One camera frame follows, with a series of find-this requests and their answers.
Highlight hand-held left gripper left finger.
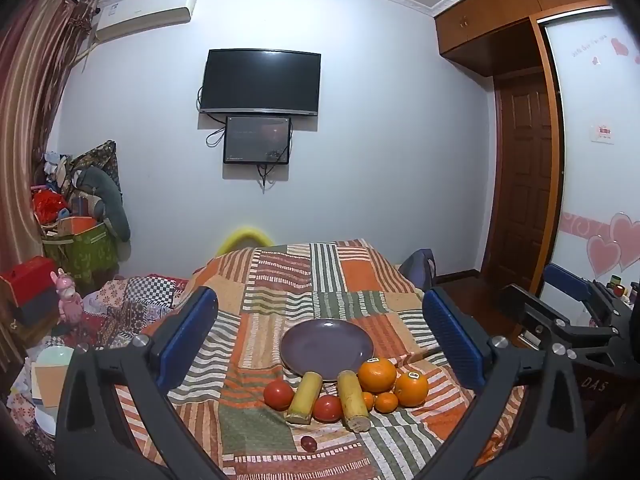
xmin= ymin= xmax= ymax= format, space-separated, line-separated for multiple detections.
xmin=55 ymin=286 xmax=232 ymax=480

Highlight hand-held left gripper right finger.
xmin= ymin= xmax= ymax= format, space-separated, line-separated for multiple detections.
xmin=415 ymin=286 xmax=589 ymax=480

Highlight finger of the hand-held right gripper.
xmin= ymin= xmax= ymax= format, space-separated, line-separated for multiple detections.
xmin=542 ymin=262 xmax=632 ymax=322
xmin=499 ymin=284 xmax=622 ymax=361

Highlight large orange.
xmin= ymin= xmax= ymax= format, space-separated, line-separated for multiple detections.
xmin=394 ymin=371 xmax=430 ymax=408
xmin=357 ymin=357 xmax=398 ymax=394

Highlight red tomato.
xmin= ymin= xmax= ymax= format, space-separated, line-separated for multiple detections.
xmin=263 ymin=379 xmax=294 ymax=411
xmin=312 ymin=395 xmax=344 ymax=423

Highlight yellow corn cob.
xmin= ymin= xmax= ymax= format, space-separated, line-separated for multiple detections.
xmin=336 ymin=369 xmax=372 ymax=433

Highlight purple round plate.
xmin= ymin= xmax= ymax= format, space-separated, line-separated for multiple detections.
xmin=280 ymin=318 xmax=375 ymax=382

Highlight yellow banana piece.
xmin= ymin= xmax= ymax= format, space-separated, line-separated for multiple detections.
xmin=285 ymin=371 xmax=324 ymax=422

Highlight floral bedding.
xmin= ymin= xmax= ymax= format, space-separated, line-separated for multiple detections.
xmin=7 ymin=274 xmax=193 ymax=466

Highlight brown wooden door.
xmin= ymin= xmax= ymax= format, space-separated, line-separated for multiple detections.
xmin=492 ymin=72 xmax=553 ymax=291

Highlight pink toy figure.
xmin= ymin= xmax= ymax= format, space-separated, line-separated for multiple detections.
xmin=50 ymin=268 xmax=85 ymax=327

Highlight green storage box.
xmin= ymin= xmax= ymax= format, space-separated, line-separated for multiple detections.
xmin=41 ymin=222 xmax=121 ymax=286

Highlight white sliding door heart stickers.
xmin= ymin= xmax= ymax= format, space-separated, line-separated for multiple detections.
xmin=542 ymin=5 xmax=640 ymax=301

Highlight striped patchwork blanket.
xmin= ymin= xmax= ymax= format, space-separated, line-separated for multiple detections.
xmin=112 ymin=239 xmax=526 ymax=480

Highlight pale green bowl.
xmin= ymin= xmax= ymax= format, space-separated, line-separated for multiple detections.
xmin=36 ymin=346 xmax=76 ymax=378

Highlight grey plush toy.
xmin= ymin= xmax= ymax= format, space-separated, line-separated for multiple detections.
xmin=70 ymin=166 xmax=132 ymax=242

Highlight red gift box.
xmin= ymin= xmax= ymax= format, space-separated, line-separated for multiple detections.
xmin=0 ymin=256 xmax=58 ymax=326

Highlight red plastic bag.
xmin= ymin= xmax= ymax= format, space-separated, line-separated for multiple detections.
xmin=32 ymin=191 xmax=70 ymax=225

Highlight patterned dark cushion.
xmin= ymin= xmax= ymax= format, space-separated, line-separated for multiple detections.
xmin=70 ymin=140 xmax=122 ymax=196

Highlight wooden overhead cabinet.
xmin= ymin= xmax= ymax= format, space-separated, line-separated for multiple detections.
xmin=434 ymin=0 xmax=613 ymax=77

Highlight striped brown curtain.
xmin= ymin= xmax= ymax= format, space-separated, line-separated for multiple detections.
xmin=0 ymin=0 xmax=98 ymax=281

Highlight white air conditioner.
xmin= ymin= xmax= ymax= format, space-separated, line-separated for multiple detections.
xmin=95 ymin=0 xmax=200 ymax=42

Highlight black monitor cables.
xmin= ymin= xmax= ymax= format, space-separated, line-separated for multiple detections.
xmin=197 ymin=85 xmax=292 ymax=192

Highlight small black wall monitor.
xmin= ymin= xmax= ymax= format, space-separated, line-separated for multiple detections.
xmin=223 ymin=115 xmax=292 ymax=165

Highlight black wall television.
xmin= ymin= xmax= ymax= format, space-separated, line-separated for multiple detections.
xmin=198 ymin=49 xmax=322 ymax=116

